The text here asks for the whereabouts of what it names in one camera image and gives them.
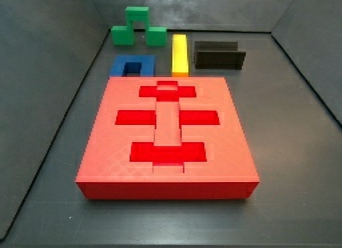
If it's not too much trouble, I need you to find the blue U-shaped block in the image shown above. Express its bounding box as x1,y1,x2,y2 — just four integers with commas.
109,55,155,76

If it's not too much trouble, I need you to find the red puzzle board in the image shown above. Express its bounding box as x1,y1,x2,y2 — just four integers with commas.
76,77,259,200

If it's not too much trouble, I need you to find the black angled bracket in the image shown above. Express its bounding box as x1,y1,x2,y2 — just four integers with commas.
194,41,246,70

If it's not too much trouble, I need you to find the green stepped block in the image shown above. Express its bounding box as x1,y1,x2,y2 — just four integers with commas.
111,6,167,46

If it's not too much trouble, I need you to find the long yellow block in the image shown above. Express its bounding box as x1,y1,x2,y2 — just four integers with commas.
171,34,188,77

